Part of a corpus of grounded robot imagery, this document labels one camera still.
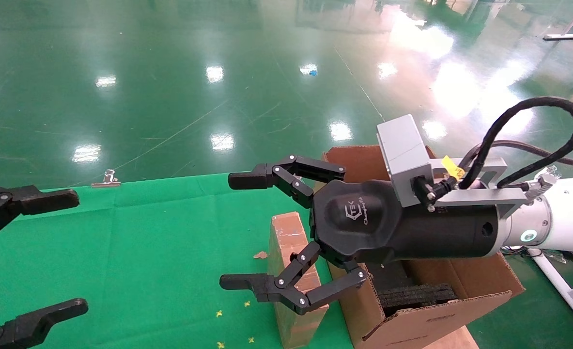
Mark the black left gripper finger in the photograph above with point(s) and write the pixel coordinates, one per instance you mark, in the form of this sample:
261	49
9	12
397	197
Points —
39	199
29	327

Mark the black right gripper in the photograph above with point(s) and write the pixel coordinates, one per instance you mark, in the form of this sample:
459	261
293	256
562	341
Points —
363	228

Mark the small long cardboard box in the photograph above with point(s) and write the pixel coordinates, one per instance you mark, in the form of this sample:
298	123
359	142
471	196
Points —
286	232

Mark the small brown cardboard scrap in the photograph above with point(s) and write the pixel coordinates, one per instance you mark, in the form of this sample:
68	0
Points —
260	255

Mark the large open cardboard carton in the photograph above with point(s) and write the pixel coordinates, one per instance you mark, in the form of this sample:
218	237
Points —
436	325

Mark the silver binder clip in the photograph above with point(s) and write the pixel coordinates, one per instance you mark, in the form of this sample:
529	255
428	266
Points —
107	179

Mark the green table cloth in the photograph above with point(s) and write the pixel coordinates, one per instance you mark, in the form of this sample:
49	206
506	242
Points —
146	252

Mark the black foam insert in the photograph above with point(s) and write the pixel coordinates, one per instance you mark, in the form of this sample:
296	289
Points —
412	295

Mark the crumpled clear plastic bag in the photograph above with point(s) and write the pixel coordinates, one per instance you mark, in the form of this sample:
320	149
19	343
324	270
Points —
551	169

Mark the white bar on floor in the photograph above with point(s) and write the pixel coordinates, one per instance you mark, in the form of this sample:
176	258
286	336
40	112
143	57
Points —
561	37

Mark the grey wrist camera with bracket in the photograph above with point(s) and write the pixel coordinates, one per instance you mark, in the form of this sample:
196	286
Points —
402	150

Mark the white pipe frame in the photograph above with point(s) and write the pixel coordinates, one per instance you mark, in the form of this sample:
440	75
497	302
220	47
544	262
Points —
557	283

